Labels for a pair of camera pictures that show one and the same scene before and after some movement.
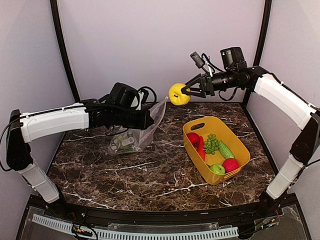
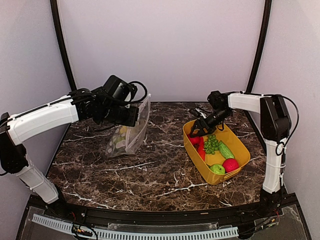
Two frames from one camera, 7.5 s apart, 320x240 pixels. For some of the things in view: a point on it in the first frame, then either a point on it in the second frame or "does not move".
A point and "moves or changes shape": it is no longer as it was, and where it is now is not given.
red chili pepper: [200, 148] does not move
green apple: [218, 169] does not move
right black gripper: [206, 78] -> [199, 123]
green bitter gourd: [225, 151] does not move
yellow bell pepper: [176, 97] -> [123, 130]
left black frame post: [57, 22] does not move
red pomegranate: [230, 164] does not move
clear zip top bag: [125, 140] moves or changes shape
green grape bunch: [211, 145] does not move
